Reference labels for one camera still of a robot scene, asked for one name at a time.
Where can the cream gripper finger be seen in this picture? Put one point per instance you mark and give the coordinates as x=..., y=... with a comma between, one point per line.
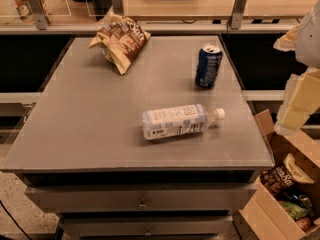
x=287, y=42
x=301, y=99

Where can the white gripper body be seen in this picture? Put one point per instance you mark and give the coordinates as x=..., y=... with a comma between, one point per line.
x=309, y=39

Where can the blue label plastic bottle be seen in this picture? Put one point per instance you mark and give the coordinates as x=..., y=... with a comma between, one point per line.
x=179, y=120

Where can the dark snack bag in box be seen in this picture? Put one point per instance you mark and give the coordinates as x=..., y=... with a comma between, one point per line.
x=284, y=176

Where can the green snack bag in box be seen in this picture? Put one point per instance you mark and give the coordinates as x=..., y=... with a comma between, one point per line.
x=295, y=212

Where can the brown chip bag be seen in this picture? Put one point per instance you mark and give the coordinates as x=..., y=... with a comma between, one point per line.
x=121, y=40

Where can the blue soda can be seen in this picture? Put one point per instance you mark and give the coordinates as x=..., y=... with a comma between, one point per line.
x=209, y=60

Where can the dark can in box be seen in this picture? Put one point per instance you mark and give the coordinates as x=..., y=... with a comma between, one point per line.
x=305, y=202

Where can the cardboard box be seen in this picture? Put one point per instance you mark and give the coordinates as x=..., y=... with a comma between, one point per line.
x=263, y=213

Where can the upper grey drawer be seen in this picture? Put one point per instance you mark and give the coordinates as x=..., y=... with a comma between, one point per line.
x=131, y=198

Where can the grey drawer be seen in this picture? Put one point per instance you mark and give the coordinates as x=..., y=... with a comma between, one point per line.
x=131, y=198
x=146, y=226

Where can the red can in box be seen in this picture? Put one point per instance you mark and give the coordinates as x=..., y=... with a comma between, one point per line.
x=304, y=223

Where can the lower grey drawer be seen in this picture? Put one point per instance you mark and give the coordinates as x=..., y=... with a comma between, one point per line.
x=146, y=226

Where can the right metal bracket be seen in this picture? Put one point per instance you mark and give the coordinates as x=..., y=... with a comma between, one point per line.
x=236, y=18

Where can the metal bracket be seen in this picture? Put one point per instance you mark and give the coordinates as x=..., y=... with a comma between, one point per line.
x=236, y=18
x=117, y=0
x=38, y=13

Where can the middle metal bracket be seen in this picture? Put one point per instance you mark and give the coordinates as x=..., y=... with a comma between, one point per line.
x=117, y=0

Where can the left metal bracket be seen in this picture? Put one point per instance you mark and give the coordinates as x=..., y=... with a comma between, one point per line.
x=38, y=13

